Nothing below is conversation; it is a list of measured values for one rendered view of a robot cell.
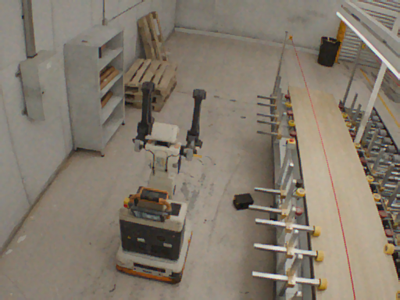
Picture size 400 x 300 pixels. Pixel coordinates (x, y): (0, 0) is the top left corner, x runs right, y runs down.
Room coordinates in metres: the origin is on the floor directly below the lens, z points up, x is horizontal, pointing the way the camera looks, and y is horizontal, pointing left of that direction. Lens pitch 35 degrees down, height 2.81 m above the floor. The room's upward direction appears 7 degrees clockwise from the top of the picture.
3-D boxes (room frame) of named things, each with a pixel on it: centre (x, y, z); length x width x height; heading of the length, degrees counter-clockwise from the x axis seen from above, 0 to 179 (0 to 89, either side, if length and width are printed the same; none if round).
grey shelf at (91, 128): (4.03, 1.49, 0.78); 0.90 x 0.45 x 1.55; 175
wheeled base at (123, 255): (2.10, 0.33, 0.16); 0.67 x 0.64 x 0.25; 175
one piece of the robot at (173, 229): (2.01, 0.33, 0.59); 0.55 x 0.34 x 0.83; 85
